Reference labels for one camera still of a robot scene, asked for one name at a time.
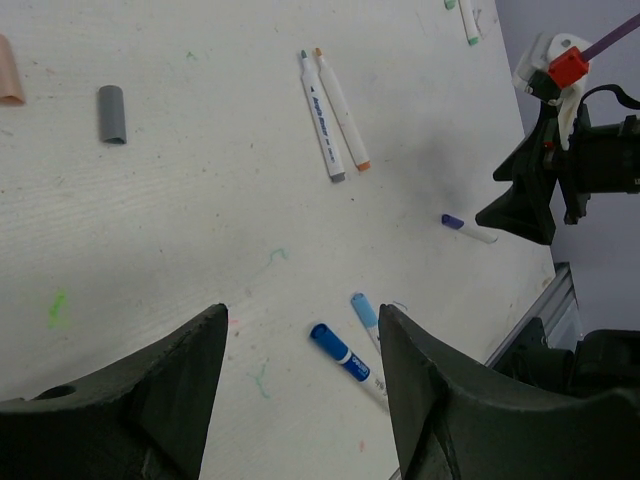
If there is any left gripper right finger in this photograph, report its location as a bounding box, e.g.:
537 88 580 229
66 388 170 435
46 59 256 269
379 305 639 479

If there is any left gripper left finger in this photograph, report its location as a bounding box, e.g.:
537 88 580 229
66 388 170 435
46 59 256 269
1 304 228 479

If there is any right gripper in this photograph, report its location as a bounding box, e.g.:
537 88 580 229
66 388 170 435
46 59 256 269
475 84 639 245

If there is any purple capped marker pen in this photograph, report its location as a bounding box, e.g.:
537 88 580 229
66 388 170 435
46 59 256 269
441 214 498 244

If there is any peach capped marker pen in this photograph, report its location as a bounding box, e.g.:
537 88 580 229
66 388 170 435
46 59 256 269
315 48 371 172

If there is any grey pen cap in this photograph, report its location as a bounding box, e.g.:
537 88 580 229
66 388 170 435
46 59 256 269
98 85 127 145

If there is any peach pen cap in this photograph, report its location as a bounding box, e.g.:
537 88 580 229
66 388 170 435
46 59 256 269
0 34 26 105

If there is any light blue capped marker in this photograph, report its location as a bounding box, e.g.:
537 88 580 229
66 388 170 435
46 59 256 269
350 292 381 353

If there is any green capped marker right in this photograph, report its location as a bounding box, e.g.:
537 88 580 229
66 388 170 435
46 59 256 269
458 0 480 46

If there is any dark blue capped marker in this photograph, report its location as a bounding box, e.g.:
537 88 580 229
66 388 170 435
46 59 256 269
309 323 389 412

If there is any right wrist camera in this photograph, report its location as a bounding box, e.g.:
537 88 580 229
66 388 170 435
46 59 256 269
512 33 592 151

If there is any aluminium rail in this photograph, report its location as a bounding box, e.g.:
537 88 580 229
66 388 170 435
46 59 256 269
485 262 584 368

